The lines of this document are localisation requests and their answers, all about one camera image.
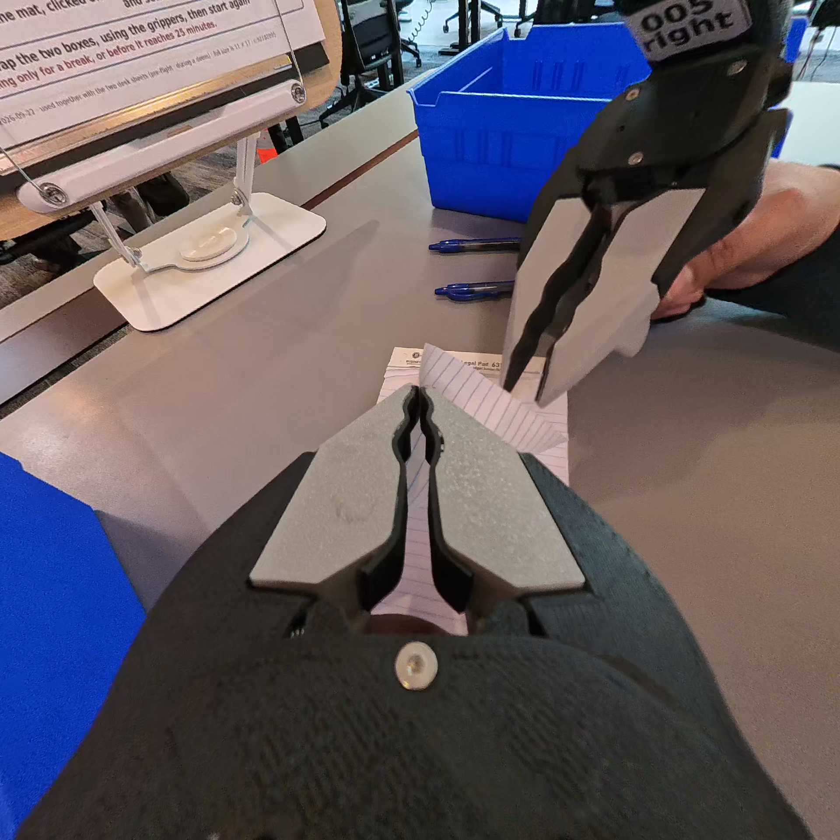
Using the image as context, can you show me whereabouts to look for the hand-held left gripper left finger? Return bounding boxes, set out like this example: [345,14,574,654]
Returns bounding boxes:
[249,386,419,613]

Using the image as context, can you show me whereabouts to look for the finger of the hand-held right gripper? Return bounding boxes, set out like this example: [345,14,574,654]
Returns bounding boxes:
[535,187,706,404]
[502,199,614,392]

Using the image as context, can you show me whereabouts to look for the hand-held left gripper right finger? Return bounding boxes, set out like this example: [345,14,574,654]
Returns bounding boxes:
[421,388,585,614]

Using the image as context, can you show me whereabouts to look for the blue retractable pen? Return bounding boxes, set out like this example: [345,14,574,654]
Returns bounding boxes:
[434,280,515,302]
[428,237,524,254]

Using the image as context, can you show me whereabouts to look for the blue plastic bin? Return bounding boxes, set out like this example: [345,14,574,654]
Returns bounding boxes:
[408,23,809,225]
[0,451,147,836]

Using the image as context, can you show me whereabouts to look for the white lined legal pad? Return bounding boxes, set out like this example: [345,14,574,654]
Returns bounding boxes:
[377,346,571,636]

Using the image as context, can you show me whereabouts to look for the person's right forearm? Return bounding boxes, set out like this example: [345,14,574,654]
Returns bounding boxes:
[709,241,840,337]

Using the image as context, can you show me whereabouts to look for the person's right hand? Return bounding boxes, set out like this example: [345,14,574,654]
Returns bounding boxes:
[651,161,840,321]

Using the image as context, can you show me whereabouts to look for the black office chair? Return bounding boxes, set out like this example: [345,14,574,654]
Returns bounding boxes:
[340,0,422,127]

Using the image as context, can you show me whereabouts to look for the printed instruction sheet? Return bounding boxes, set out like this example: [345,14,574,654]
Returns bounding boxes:
[0,0,327,153]

